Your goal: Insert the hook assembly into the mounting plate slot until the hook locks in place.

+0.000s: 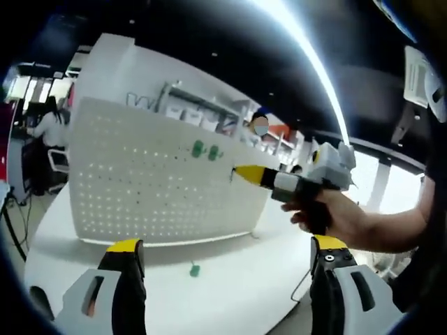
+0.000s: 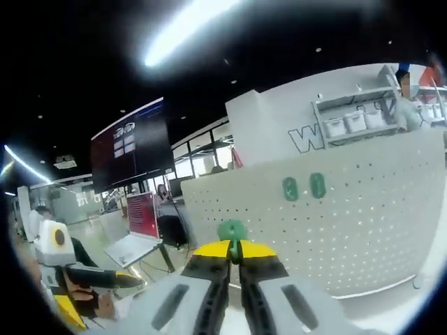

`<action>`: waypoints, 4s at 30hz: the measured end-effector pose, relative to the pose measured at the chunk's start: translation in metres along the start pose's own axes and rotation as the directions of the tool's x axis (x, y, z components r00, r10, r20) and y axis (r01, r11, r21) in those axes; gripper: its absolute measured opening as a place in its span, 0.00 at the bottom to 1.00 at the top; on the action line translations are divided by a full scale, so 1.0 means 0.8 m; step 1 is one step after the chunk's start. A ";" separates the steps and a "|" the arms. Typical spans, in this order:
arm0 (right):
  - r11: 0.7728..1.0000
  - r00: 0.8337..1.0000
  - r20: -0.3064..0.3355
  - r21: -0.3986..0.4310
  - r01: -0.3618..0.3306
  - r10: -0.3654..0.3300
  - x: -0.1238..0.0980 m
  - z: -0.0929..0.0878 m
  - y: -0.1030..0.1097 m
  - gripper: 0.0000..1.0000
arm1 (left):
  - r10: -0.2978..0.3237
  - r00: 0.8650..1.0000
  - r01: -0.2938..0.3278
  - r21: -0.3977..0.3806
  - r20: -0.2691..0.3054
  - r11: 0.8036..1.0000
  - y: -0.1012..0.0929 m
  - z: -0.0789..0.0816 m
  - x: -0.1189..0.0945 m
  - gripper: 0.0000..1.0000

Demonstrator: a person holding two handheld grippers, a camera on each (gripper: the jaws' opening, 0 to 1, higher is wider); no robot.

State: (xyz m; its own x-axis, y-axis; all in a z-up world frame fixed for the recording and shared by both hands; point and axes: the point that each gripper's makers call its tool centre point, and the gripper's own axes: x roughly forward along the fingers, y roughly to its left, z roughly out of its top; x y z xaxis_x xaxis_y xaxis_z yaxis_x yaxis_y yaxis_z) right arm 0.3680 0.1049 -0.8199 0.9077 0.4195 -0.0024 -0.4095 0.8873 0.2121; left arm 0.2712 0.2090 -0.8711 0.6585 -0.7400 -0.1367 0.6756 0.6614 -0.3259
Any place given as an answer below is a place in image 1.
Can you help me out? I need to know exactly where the white office chair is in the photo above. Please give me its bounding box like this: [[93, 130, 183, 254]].
[[47, 148, 71, 174]]

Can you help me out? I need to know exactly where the white perforated mounting plate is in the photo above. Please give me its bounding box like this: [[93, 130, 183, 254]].
[[68, 96, 282, 248]]

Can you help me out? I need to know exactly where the thin black cable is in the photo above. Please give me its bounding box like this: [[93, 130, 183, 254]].
[[291, 270, 312, 304]]

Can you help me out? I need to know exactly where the red partition panel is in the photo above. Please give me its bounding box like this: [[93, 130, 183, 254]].
[[0, 100, 17, 182]]

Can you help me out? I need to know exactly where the white ceiling air vent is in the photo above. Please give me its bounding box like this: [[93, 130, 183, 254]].
[[404, 45, 431, 105]]

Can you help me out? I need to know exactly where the black floor cable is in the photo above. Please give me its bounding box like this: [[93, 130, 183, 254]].
[[0, 188, 29, 261]]

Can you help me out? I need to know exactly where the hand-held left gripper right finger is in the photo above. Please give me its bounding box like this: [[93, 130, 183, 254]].
[[309, 234, 400, 335]]

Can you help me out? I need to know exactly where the black office chair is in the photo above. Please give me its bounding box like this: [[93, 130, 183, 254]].
[[20, 141, 53, 196]]

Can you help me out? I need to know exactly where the person's right hand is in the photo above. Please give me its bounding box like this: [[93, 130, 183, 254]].
[[281, 190, 369, 251]]

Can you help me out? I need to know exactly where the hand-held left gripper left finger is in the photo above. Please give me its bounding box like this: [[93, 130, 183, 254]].
[[61, 239, 147, 335]]

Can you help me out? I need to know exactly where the white pillar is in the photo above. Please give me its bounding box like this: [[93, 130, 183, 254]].
[[71, 33, 168, 112]]

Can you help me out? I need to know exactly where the white shelf unit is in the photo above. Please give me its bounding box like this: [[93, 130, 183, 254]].
[[162, 80, 252, 135]]

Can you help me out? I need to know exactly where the thin black hook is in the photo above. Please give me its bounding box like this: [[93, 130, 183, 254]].
[[206, 144, 224, 162]]

